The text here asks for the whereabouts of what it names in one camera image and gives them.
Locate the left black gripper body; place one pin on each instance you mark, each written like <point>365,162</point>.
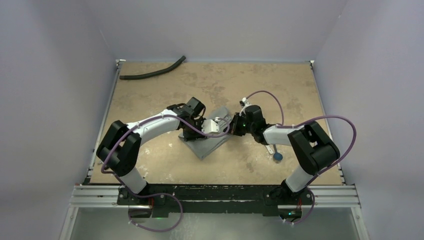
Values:
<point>189,134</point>

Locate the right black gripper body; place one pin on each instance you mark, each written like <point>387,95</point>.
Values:
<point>236,124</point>

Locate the grey cloth napkin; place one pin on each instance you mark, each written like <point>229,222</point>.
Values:
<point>205,146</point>

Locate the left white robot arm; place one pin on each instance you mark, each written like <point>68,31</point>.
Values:
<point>119,148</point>

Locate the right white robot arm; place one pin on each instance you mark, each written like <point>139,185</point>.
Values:
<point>311,145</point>

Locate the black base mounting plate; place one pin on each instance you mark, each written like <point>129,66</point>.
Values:
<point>268,200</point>

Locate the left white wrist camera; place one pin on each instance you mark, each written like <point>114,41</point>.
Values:
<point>210,126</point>

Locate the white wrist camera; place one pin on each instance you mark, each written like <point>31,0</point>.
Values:
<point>210,126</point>
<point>244,103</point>

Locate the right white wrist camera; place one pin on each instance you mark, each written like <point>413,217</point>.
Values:
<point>244,103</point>

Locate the aluminium frame rail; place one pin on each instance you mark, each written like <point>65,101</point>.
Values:
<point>106,196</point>

